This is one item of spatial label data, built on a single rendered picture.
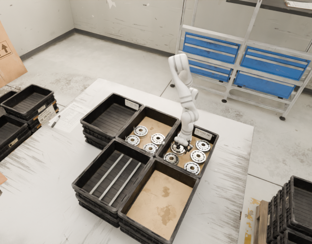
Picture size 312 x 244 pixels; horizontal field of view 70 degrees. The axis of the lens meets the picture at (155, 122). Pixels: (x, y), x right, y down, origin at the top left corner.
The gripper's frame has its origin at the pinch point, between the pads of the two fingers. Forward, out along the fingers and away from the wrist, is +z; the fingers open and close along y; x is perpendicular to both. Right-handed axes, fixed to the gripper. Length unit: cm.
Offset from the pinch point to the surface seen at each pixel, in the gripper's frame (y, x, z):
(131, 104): 54, -15, -4
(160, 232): -15, 52, 2
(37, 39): 341, -123, 64
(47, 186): 61, 64, 15
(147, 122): 35.4, -10.4, 2.3
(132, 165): 21.1, 28.0, 2.3
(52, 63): 292, -107, 85
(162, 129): 21.9, -10.6, 2.3
